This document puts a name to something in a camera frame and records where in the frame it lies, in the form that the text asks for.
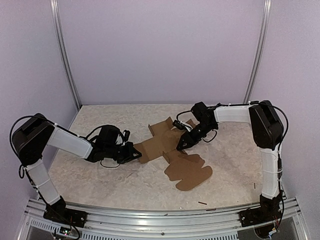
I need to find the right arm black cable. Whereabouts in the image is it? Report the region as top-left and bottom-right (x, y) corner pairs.
(176, 102), (223, 123)

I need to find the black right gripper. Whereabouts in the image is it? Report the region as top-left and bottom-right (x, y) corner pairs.
(176, 121), (216, 151)

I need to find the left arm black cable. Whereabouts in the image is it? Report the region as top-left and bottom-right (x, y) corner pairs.
(86, 124), (128, 169)

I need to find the aluminium corner post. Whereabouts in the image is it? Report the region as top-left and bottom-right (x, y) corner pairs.
(242, 0), (272, 104)
(50, 0), (82, 111)

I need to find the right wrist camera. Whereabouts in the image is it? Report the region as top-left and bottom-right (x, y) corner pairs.
(172, 120), (193, 132)

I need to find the brown cardboard box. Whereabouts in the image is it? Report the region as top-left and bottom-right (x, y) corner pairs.
(134, 117), (213, 191)

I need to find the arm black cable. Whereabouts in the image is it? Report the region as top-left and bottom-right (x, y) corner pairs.
(176, 102), (223, 123)
(86, 124), (128, 169)

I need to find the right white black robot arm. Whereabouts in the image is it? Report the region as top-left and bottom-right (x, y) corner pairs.
(173, 100), (288, 227)

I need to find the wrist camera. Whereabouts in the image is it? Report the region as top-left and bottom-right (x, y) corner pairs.
(119, 130), (131, 146)
(172, 120), (193, 132)

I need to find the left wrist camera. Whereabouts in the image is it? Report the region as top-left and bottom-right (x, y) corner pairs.
(119, 130), (131, 146)

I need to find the right aluminium corner post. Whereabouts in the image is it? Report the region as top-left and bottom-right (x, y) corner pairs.
(242, 0), (272, 104)

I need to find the left aluminium corner post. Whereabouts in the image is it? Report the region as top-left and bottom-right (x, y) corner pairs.
(50, 0), (82, 111)

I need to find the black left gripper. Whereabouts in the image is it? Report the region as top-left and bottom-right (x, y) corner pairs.
(105, 141), (142, 164)

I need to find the front aluminium frame rail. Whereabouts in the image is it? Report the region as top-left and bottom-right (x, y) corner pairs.
(15, 198), (311, 240)

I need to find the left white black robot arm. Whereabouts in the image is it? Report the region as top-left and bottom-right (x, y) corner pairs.
(9, 113), (142, 228)

